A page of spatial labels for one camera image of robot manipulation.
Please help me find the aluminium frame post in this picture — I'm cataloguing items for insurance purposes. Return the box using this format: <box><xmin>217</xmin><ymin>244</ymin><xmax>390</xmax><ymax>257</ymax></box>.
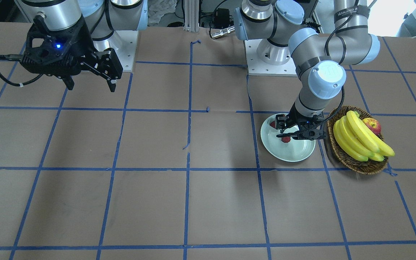
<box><xmin>181</xmin><ymin>0</ymin><xmax>201</xmax><ymax>34</ymax></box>

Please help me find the yellow banana bunch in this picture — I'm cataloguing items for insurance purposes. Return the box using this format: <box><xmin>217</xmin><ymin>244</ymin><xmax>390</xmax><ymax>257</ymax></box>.
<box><xmin>331</xmin><ymin>110</ymin><xmax>395</xmax><ymax>162</ymax></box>

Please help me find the woven wicker basket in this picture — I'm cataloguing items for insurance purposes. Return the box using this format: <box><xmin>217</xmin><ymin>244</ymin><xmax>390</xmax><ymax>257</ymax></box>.
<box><xmin>326</xmin><ymin>105</ymin><xmax>395</xmax><ymax>174</ymax></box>

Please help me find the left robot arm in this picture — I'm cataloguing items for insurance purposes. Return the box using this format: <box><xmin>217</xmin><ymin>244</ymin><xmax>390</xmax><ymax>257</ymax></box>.
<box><xmin>233</xmin><ymin>0</ymin><xmax>380</xmax><ymax>140</ymax></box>

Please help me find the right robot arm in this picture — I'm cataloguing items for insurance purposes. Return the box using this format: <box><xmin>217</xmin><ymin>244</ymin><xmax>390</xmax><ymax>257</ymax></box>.
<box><xmin>16</xmin><ymin>0</ymin><xmax>148</xmax><ymax>92</ymax></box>

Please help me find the red apple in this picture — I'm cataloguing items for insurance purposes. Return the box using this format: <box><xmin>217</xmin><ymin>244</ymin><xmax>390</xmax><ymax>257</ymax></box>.
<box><xmin>363</xmin><ymin>117</ymin><xmax>381</xmax><ymax>135</ymax></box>

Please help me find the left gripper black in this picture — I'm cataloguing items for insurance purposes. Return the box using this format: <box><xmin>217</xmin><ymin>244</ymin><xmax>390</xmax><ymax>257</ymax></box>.
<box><xmin>275</xmin><ymin>105</ymin><xmax>328</xmax><ymax>140</ymax></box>

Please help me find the pale green plate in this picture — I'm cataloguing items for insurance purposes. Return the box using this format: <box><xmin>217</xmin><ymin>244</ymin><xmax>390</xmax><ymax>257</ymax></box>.
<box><xmin>260</xmin><ymin>114</ymin><xmax>316</xmax><ymax>162</ymax></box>

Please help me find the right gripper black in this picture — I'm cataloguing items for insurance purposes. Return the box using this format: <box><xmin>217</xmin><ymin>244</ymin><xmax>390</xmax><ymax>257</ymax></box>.
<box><xmin>20</xmin><ymin>15</ymin><xmax>123</xmax><ymax>92</ymax></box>

